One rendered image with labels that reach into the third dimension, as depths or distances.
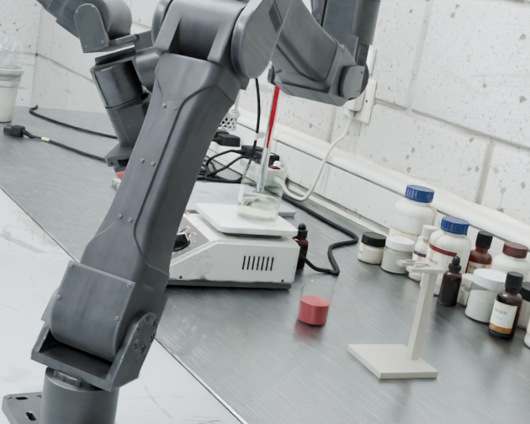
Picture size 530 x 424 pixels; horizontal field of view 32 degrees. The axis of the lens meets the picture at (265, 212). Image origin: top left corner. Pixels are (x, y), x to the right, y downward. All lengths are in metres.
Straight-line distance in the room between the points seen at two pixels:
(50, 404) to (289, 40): 0.40
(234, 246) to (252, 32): 0.52
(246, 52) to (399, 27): 1.04
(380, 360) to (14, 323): 0.42
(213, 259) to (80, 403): 0.52
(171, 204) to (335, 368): 0.38
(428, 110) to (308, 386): 0.82
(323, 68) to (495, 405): 0.42
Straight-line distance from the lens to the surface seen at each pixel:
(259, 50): 0.82
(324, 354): 1.12
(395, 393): 1.06
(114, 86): 1.17
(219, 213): 1.32
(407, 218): 1.54
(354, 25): 1.09
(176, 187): 0.78
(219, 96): 0.80
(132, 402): 0.93
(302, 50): 0.95
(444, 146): 1.69
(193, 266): 1.25
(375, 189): 1.76
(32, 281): 1.22
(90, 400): 0.77
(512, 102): 1.58
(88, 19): 1.16
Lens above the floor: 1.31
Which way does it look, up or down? 13 degrees down
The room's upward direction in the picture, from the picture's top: 10 degrees clockwise
